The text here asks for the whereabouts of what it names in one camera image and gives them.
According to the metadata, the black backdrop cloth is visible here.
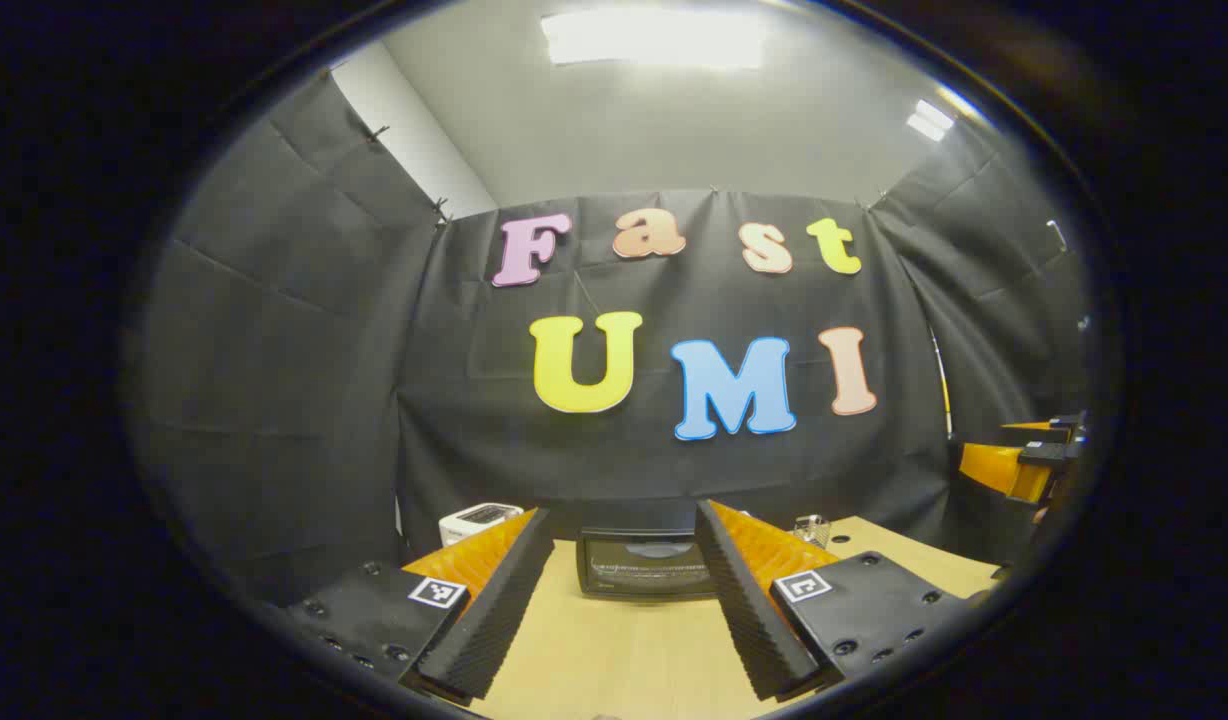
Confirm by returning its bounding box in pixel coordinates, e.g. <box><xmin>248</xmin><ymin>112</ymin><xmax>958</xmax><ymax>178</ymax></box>
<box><xmin>124</xmin><ymin>65</ymin><xmax>1100</xmax><ymax>601</ymax></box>

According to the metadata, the white toaster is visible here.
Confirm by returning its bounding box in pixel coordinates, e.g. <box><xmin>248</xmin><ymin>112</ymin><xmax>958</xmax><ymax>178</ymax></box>
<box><xmin>439</xmin><ymin>503</ymin><xmax>525</xmax><ymax>548</ymax></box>

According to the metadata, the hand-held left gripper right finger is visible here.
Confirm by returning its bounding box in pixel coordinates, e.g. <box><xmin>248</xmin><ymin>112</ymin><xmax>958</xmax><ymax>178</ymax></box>
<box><xmin>694</xmin><ymin>498</ymin><xmax>995</xmax><ymax>701</ymax></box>

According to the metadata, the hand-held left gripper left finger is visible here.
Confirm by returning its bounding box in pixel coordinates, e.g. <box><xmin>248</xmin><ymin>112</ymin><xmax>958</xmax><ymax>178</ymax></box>
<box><xmin>284</xmin><ymin>507</ymin><xmax>556</xmax><ymax>701</ymax></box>

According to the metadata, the black electric oven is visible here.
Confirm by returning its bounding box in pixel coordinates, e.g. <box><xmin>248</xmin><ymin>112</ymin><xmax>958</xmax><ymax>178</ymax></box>
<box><xmin>576</xmin><ymin>527</ymin><xmax>720</xmax><ymax>601</ymax></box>

